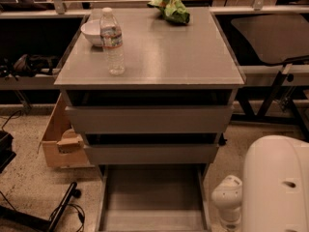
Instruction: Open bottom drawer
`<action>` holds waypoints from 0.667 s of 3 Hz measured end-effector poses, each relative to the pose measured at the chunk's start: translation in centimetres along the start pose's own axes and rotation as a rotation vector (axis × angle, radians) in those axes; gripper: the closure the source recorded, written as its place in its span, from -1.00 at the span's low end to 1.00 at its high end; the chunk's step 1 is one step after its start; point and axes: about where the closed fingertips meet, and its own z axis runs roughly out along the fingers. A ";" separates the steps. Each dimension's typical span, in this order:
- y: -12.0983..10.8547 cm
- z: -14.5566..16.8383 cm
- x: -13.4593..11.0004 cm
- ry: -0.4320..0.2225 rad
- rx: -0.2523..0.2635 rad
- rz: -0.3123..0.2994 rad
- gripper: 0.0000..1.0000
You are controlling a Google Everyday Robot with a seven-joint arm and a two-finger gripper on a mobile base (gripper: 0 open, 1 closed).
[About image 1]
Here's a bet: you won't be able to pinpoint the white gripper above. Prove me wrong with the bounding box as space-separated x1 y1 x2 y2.
211 175 242 232

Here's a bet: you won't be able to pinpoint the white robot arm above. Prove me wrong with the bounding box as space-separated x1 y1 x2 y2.
211 135 309 232

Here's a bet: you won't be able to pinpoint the grey bottom drawer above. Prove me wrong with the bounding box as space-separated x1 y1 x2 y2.
96 164 211 232

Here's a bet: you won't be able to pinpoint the black chair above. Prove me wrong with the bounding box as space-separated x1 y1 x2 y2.
231 13 309 140

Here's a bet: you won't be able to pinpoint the grey middle drawer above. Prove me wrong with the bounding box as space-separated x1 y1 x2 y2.
84 144 218 165

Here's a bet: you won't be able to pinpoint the green chip bag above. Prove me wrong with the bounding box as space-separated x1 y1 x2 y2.
147 0 190 24

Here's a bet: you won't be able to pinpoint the black stand with cable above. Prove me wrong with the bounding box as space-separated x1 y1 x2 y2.
0 181 86 232

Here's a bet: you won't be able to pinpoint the cardboard box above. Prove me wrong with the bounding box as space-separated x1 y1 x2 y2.
41 96 91 168

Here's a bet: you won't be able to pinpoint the grey top drawer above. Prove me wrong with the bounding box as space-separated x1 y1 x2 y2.
66 106 233 134

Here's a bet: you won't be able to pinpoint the black box at left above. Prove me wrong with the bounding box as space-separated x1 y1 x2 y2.
0 130 16 173

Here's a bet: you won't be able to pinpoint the white ceramic bowl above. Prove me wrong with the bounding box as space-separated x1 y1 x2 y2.
81 19 101 46

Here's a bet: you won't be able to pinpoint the grey drawer cabinet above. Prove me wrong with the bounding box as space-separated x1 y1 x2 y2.
53 7 246 191

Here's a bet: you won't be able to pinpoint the clear plastic water bottle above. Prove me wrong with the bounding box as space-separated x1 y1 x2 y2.
99 8 125 75

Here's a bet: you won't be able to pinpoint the black headphones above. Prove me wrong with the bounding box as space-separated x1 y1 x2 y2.
0 54 60 79

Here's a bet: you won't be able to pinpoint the grey drawer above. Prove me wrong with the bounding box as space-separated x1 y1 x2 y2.
96 164 211 232
66 106 233 134
84 144 218 165

